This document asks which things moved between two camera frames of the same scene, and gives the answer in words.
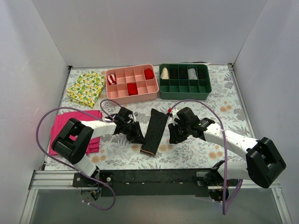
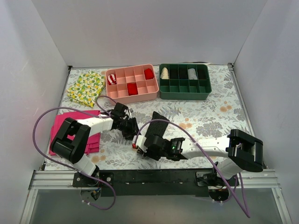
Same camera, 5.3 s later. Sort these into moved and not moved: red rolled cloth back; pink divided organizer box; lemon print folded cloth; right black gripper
Moved: right black gripper
Not moved: red rolled cloth back; lemon print folded cloth; pink divided organizer box
